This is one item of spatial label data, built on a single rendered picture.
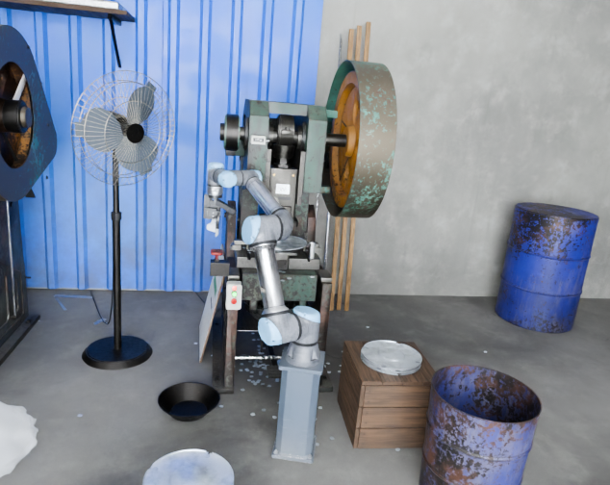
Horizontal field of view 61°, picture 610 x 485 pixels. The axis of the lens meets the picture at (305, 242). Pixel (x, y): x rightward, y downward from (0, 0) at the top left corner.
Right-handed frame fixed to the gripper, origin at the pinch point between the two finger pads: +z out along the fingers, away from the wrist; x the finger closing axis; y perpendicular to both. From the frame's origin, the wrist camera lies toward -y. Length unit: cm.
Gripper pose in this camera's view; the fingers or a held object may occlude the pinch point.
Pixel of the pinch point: (217, 234)
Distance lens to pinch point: 263.3
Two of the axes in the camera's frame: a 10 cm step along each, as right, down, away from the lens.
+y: -9.8, -0.4, -1.9
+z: -0.9, 9.6, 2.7
